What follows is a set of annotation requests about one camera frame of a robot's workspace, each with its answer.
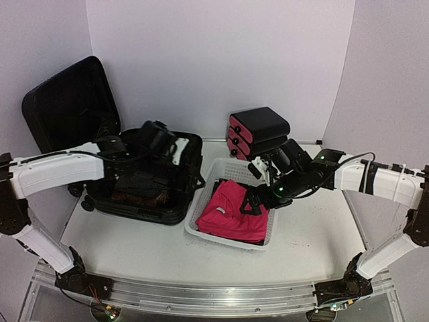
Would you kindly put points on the dark dotted garment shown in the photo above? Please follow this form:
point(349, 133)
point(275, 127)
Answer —
point(139, 187)

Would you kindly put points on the pink garment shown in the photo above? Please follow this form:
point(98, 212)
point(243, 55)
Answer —
point(231, 214)

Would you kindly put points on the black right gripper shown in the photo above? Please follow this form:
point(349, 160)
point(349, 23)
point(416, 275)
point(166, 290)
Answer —
point(268, 203)

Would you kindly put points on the white perforated plastic basket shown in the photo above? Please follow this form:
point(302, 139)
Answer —
point(215, 216)

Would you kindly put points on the black ribbed hard-shell suitcase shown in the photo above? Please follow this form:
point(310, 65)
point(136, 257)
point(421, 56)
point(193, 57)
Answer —
point(76, 106)

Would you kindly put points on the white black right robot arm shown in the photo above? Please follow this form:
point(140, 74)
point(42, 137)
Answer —
point(394, 199)

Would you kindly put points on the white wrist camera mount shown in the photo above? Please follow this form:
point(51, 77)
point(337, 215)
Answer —
point(179, 146)
point(260, 169)

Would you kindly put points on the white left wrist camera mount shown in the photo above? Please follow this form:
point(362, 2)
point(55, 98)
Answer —
point(179, 146)

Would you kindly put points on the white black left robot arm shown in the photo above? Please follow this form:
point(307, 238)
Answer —
point(26, 179)

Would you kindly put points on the black pink drawer organizer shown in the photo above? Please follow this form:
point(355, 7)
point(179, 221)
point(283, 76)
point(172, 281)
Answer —
point(255, 131)

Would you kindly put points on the red plaid garment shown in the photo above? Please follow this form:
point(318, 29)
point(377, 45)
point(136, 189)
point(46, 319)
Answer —
point(143, 201)

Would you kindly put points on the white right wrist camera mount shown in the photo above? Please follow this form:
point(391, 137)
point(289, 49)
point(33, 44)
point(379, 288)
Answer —
point(260, 169)

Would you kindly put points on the aluminium rail frame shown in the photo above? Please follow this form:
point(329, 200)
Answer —
point(44, 301)

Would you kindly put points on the black white splatter jeans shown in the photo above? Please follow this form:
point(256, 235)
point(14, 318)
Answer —
point(264, 234)

